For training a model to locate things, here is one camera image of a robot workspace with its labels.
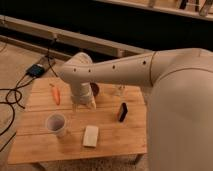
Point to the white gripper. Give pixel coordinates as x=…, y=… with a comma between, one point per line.
x=81, y=93

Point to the black eraser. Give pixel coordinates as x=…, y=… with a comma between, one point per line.
x=122, y=112

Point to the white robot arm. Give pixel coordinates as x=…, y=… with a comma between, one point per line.
x=180, y=107

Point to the dark purple bowl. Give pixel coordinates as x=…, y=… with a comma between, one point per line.
x=95, y=89

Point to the white sponge block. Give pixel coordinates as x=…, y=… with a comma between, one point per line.
x=90, y=136

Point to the orange carrot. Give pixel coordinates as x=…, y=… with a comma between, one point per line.
x=55, y=94

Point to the white plastic cup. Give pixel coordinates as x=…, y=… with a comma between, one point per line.
x=56, y=124

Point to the wooden table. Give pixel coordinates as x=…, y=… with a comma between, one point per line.
x=34, y=143

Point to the small clear bottle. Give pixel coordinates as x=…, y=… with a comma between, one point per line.
x=120, y=90

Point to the black power adapter box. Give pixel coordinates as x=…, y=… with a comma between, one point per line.
x=35, y=71

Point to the white baseboard rail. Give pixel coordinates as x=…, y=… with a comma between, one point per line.
x=70, y=38

